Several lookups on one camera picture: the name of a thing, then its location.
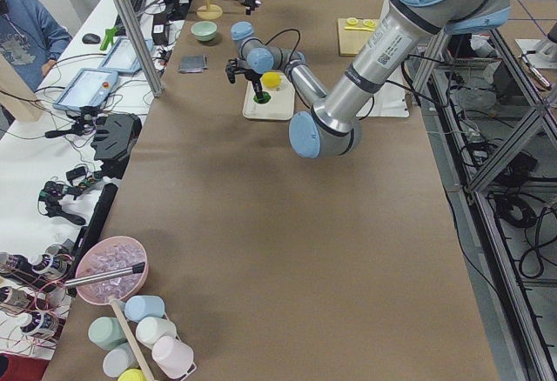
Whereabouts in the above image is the teach pendant tablet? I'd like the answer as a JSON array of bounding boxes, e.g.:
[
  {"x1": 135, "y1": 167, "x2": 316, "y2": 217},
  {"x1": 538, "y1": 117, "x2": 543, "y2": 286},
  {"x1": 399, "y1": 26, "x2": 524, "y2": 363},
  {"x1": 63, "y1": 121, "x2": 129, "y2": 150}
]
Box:
[
  {"x1": 98, "y1": 37, "x2": 141, "y2": 76},
  {"x1": 53, "y1": 69, "x2": 118, "y2": 112}
]

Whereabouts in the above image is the green clamp tool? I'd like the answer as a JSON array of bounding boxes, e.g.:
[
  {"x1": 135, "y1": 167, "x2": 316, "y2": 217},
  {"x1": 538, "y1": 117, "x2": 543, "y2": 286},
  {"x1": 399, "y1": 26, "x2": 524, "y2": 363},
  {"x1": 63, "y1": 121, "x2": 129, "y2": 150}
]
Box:
[{"x1": 99, "y1": 26, "x2": 119, "y2": 51}]

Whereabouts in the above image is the aluminium frame post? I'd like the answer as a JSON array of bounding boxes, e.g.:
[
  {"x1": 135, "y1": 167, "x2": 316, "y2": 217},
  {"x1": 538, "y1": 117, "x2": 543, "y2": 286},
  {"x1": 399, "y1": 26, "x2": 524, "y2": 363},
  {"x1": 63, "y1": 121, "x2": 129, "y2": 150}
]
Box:
[{"x1": 113, "y1": 0, "x2": 164, "y2": 97}]

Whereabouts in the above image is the person in blue sweater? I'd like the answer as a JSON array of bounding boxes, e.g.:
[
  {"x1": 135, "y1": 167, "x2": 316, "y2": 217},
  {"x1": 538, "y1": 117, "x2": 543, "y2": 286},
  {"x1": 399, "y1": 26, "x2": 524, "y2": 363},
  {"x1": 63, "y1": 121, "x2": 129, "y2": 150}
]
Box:
[{"x1": 1, "y1": 0, "x2": 72, "y2": 90}]

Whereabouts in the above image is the green cup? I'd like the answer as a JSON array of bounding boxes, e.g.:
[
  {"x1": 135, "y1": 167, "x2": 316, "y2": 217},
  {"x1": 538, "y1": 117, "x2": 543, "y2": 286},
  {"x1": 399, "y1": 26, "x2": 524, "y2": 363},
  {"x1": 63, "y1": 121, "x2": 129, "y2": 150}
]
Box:
[{"x1": 88, "y1": 317, "x2": 127, "y2": 351}]

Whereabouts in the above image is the black keyboard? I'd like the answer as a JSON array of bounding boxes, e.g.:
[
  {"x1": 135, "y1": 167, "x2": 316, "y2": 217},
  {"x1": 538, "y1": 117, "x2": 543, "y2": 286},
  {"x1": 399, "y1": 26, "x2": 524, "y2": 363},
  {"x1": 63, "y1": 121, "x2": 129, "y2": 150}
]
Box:
[{"x1": 114, "y1": 0, "x2": 146, "y2": 37}]

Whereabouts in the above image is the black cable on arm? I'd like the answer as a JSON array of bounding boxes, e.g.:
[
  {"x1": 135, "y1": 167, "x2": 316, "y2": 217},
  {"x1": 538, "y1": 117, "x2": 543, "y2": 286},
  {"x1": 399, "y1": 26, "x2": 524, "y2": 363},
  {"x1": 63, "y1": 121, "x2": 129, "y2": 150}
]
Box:
[{"x1": 264, "y1": 29, "x2": 302, "y2": 58}]

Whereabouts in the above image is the black computer mouse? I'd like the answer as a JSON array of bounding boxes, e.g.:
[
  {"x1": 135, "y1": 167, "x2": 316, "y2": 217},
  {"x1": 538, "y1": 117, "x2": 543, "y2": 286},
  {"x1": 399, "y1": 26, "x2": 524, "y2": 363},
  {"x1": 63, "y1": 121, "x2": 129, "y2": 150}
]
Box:
[{"x1": 82, "y1": 33, "x2": 101, "y2": 44}]

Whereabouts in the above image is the wooden stand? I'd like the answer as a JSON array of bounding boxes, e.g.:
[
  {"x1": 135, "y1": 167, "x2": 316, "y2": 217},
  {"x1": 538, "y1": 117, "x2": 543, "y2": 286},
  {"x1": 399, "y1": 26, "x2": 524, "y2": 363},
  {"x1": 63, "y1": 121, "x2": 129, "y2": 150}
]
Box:
[{"x1": 196, "y1": 0, "x2": 223, "y2": 20}]

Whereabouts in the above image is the pink bowl with ice cubes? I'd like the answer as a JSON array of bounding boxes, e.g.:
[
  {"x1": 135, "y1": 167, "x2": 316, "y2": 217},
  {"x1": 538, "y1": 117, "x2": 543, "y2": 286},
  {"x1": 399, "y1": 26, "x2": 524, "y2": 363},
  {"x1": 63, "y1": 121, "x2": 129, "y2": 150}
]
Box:
[{"x1": 75, "y1": 236, "x2": 149, "y2": 305}]

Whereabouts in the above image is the pink cup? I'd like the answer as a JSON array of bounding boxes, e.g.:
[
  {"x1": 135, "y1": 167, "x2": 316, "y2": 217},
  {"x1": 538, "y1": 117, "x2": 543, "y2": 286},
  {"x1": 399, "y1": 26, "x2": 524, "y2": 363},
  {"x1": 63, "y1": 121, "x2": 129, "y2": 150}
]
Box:
[{"x1": 151, "y1": 336, "x2": 197, "y2": 379}]

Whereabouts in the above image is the teach pendant tablet near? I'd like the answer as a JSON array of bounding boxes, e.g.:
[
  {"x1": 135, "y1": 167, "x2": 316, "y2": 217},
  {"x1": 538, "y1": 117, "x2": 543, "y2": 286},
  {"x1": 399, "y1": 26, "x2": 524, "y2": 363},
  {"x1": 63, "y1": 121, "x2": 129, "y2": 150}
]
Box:
[{"x1": 53, "y1": 69, "x2": 118, "y2": 112}]

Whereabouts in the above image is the teach pendant tablet far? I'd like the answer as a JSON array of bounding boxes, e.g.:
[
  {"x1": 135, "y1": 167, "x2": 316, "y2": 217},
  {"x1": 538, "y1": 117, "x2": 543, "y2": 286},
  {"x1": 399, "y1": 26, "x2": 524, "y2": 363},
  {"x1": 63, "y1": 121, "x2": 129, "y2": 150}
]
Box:
[{"x1": 98, "y1": 37, "x2": 141, "y2": 76}]

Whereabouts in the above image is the grey folded cloth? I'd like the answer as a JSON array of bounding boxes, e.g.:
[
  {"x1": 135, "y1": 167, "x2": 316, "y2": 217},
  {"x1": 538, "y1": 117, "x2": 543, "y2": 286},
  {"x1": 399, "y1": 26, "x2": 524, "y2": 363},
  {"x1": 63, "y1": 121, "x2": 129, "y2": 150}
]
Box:
[{"x1": 178, "y1": 54, "x2": 207, "y2": 73}]

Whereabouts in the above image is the black plastic case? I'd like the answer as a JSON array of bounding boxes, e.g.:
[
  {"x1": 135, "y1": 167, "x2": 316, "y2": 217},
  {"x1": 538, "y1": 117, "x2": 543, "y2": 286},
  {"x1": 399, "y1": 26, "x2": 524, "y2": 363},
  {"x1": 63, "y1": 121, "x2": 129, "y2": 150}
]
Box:
[{"x1": 91, "y1": 113, "x2": 142, "y2": 180}]

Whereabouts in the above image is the blue cup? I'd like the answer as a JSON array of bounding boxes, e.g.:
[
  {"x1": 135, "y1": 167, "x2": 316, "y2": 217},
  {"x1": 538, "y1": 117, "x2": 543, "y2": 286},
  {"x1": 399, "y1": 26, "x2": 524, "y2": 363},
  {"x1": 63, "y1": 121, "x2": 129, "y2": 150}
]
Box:
[{"x1": 124, "y1": 295, "x2": 165, "y2": 323}]

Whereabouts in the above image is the green lime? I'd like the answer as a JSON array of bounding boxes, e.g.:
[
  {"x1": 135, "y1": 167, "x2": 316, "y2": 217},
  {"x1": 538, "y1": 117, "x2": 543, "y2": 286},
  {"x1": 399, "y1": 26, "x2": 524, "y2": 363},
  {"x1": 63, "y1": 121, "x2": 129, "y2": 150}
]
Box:
[{"x1": 253, "y1": 92, "x2": 271, "y2": 104}]

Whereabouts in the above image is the white cup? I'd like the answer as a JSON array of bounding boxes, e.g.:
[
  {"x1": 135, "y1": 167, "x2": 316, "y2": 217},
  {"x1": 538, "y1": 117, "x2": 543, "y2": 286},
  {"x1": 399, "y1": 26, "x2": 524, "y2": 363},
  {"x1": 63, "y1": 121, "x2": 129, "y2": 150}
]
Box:
[{"x1": 135, "y1": 317, "x2": 178, "y2": 350}]

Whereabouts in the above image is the mint green bowl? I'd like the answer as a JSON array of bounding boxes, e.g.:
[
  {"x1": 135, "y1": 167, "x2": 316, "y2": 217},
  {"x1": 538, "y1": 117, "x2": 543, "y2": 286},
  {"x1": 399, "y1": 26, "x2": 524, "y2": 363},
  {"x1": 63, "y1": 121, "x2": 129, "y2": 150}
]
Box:
[{"x1": 191, "y1": 21, "x2": 218, "y2": 43}]

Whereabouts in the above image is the white rabbit tray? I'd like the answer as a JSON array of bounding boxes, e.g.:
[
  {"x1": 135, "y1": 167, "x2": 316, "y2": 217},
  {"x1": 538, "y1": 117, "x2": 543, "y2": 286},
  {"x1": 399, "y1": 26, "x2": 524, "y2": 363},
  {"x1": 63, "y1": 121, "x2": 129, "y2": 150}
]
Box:
[{"x1": 242, "y1": 72, "x2": 295, "y2": 121}]

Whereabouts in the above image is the grey cup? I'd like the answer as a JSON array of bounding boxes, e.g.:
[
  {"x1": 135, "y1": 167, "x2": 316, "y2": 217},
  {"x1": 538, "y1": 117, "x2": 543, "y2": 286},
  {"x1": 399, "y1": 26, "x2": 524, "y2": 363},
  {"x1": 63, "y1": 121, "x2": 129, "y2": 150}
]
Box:
[{"x1": 103, "y1": 343, "x2": 139, "y2": 378}]

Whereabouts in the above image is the wooden stick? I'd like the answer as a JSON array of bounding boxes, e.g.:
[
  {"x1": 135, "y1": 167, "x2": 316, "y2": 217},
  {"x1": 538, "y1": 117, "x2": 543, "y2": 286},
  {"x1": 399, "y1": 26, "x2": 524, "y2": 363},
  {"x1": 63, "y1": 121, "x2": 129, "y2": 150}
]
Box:
[{"x1": 109, "y1": 297, "x2": 155, "y2": 381}]

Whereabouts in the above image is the metal scoop in pink bowl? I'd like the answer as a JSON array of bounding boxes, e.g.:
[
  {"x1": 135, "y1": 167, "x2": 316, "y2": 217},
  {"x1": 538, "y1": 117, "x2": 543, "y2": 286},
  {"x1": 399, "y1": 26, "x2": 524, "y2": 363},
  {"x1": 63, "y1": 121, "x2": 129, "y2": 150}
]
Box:
[{"x1": 64, "y1": 262, "x2": 146, "y2": 289}]

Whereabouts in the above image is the yellow cup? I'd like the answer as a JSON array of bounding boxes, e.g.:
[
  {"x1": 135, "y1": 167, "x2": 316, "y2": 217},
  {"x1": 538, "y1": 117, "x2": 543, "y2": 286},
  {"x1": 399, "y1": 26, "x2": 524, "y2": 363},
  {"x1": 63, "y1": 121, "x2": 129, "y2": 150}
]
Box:
[{"x1": 117, "y1": 368, "x2": 146, "y2": 381}]

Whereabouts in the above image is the yellow lemon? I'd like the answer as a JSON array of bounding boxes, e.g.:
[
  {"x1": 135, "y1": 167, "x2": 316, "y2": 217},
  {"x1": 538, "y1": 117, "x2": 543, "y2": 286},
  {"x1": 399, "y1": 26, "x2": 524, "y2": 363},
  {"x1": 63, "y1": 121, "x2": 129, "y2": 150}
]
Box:
[{"x1": 261, "y1": 71, "x2": 282, "y2": 90}]

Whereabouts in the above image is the wooden cutting board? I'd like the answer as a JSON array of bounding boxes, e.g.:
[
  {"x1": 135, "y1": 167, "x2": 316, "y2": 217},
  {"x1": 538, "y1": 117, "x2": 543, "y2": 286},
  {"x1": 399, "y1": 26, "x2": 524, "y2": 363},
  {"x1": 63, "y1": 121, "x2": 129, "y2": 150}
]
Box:
[{"x1": 337, "y1": 17, "x2": 379, "y2": 57}]

